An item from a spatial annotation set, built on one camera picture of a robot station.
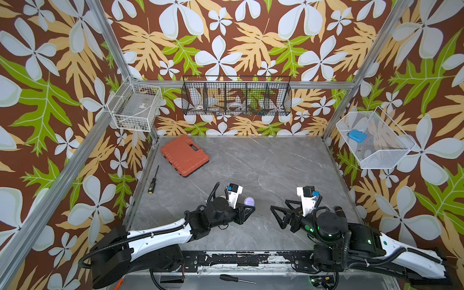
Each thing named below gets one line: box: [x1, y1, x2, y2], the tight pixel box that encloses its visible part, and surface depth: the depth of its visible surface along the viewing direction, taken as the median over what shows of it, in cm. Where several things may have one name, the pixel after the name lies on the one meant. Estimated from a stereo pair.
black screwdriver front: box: [219, 274, 257, 285], surface depth 72 cm
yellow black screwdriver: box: [148, 164, 160, 195], surface depth 97 cm
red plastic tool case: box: [160, 134, 210, 178], surface depth 106 cm
